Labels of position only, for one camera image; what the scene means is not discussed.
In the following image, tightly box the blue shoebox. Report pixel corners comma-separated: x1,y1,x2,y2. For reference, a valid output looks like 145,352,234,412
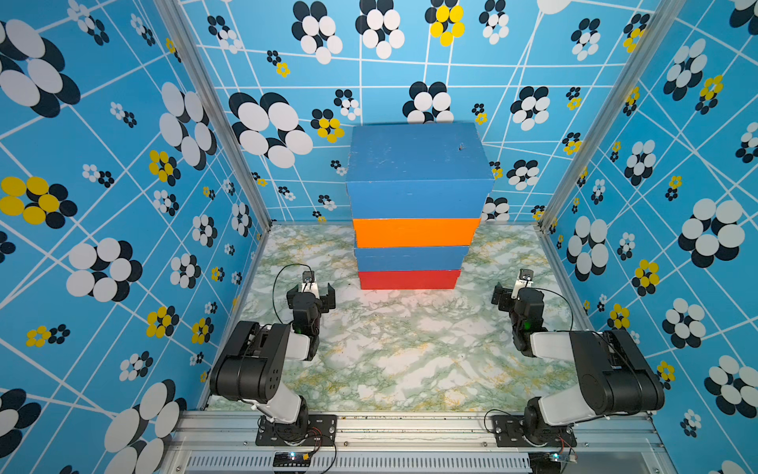
345,122,495,220
355,246,469,272

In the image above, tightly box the orange shoebox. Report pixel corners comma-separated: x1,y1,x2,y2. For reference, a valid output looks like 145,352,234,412
353,218,481,249

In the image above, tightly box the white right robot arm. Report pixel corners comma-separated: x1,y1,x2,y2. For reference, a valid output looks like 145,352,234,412
492,284,665,446

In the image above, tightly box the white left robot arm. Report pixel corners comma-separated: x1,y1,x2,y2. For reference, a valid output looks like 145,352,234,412
209,282,336,444

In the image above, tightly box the red shoebox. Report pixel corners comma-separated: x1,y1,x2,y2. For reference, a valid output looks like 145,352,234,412
358,270,461,290

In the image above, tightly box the right green circuit board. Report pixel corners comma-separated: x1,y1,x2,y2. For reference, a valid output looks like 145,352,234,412
529,450,578,474

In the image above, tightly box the green circuit board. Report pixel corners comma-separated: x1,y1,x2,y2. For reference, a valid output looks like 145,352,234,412
529,450,578,474
272,451,312,471

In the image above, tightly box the left green circuit board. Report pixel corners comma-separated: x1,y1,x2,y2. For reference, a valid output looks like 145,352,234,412
272,451,312,471

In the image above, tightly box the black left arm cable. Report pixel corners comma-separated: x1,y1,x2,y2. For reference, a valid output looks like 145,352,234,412
270,263,315,327

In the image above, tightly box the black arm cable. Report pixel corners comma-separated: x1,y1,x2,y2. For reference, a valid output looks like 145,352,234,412
270,263,315,327
532,286,653,416

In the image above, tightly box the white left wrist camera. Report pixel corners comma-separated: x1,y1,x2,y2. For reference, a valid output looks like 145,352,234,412
300,270,321,298

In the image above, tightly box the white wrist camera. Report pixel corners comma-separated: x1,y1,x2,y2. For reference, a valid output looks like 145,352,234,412
511,269,534,299
300,270,321,298

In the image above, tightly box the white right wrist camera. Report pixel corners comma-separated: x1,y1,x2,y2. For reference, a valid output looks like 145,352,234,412
511,269,534,299

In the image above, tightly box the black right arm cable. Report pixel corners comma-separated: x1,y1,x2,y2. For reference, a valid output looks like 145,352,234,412
532,286,653,416

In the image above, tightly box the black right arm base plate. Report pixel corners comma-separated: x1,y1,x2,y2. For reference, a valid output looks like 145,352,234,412
487,414,578,450

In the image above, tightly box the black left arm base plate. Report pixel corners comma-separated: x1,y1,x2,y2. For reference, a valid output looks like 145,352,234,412
255,414,338,448

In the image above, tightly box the aluminium front rail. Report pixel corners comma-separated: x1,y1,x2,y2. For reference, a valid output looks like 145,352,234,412
160,412,675,473

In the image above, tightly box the left aluminium corner post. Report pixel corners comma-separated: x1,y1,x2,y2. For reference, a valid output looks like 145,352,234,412
155,0,272,234

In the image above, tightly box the aluminium corner post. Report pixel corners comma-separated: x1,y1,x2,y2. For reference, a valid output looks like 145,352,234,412
155,0,272,234
538,0,686,234

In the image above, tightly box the right aluminium corner post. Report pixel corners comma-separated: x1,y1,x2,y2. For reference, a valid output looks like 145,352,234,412
538,0,686,234

